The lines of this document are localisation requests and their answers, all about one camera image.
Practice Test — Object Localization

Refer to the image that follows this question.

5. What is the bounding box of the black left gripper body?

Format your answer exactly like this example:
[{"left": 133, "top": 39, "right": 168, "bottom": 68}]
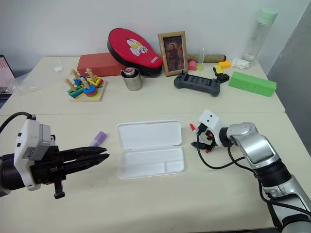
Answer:
[{"left": 30, "top": 145, "right": 68, "bottom": 200}]

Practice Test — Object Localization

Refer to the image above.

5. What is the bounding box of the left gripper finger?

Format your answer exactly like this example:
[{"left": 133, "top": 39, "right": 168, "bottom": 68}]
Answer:
[
  {"left": 59, "top": 146, "right": 108, "bottom": 160},
  {"left": 60, "top": 152, "right": 111, "bottom": 173}
]

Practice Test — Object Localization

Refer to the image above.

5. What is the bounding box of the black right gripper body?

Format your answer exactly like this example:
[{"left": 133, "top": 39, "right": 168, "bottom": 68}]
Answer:
[{"left": 195, "top": 123, "right": 216, "bottom": 147}]

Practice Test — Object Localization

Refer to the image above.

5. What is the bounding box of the red marker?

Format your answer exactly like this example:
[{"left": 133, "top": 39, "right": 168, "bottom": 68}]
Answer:
[{"left": 190, "top": 123, "right": 211, "bottom": 154}]

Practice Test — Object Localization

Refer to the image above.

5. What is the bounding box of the white plastic pencil case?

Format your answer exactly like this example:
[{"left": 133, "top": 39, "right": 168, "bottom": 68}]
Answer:
[{"left": 117, "top": 119, "right": 186, "bottom": 181}]

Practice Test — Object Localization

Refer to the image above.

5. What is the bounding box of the dark grey game controller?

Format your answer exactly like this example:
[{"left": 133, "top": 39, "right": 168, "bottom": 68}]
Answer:
[{"left": 173, "top": 69, "right": 222, "bottom": 98}]

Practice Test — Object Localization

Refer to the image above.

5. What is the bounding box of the small black object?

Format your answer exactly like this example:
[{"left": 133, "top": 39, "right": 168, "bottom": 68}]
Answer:
[{"left": 214, "top": 72, "right": 230, "bottom": 84}]

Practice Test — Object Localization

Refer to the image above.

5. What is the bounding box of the wooden shape stacking toy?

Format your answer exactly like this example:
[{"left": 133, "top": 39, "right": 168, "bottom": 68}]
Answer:
[{"left": 63, "top": 67, "right": 108, "bottom": 103}]

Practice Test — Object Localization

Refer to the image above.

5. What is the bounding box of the green foam block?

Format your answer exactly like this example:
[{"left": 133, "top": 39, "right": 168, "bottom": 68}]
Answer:
[{"left": 228, "top": 70, "right": 277, "bottom": 98}]

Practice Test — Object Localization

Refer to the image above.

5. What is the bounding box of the orange yellow toy block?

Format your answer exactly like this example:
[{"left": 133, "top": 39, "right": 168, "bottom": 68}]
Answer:
[{"left": 217, "top": 60, "right": 232, "bottom": 70}]

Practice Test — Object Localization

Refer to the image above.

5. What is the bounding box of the clear tube with yellow base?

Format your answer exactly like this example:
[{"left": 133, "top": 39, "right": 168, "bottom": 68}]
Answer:
[{"left": 196, "top": 47, "right": 206, "bottom": 71}]

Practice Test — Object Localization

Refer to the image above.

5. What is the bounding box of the rolled brown mat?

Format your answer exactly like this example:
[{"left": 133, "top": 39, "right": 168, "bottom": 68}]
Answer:
[{"left": 186, "top": 53, "right": 227, "bottom": 64}]

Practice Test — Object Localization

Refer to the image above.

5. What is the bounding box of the crumpled white tissue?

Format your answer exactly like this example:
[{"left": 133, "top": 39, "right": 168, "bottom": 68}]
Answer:
[{"left": 230, "top": 58, "right": 251, "bottom": 69}]

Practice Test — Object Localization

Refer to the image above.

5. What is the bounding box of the clear plastic bag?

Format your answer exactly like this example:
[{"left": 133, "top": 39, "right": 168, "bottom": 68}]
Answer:
[{"left": 14, "top": 57, "right": 74, "bottom": 97}]

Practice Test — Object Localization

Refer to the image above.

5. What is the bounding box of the stainless steel cup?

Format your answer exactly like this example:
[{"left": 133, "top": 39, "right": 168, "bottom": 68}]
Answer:
[{"left": 121, "top": 67, "right": 143, "bottom": 92}]

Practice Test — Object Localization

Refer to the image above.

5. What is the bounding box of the red rectangular box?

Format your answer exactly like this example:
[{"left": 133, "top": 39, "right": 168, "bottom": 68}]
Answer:
[{"left": 77, "top": 52, "right": 128, "bottom": 77}]

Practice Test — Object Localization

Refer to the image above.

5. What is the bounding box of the open laptop with pink screen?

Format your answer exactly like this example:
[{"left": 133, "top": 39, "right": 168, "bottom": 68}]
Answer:
[{"left": 0, "top": 54, "right": 16, "bottom": 111}]

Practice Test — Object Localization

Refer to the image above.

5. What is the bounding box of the clear bottle with green lid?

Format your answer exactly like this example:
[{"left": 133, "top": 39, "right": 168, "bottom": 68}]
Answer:
[{"left": 242, "top": 7, "right": 278, "bottom": 65}]

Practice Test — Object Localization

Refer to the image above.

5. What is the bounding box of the red oval pad with cartoon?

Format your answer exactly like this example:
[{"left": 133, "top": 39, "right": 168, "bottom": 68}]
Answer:
[{"left": 106, "top": 28, "right": 164, "bottom": 78}]

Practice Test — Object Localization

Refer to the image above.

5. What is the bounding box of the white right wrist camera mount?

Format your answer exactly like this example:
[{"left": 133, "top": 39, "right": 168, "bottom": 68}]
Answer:
[{"left": 197, "top": 109, "right": 229, "bottom": 148}]

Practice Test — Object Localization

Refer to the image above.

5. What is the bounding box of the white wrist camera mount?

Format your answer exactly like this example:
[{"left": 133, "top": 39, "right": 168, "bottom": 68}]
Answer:
[
  {"left": 197, "top": 109, "right": 229, "bottom": 148},
  {"left": 14, "top": 118, "right": 59, "bottom": 191}
]

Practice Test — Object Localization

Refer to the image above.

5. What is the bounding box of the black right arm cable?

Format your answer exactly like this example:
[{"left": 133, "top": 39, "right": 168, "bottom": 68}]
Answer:
[{"left": 194, "top": 130, "right": 311, "bottom": 230}]

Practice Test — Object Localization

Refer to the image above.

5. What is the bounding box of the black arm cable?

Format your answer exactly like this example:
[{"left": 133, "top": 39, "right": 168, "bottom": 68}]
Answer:
[
  {"left": 194, "top": 130, "right": 311, "bottom": 230},
  {"left": 0, "top": 112, "right": 37, "bottom": 134}
]

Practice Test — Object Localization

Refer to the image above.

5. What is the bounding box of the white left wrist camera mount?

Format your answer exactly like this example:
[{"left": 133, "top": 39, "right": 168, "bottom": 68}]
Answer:
[{"left": 14, "top": 118, "right": 59, "bottom": 191}]

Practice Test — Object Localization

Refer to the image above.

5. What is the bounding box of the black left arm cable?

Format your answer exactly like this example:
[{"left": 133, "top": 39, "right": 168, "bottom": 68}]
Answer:
[{"left": 0, "top": 112, "right": 37, "bottom": 134}]

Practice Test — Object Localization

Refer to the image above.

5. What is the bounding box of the wooden picture frame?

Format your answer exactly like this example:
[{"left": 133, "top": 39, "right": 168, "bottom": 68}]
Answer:
[{"left": 157, "top": 31, "right": 189, "bottom": 77}]

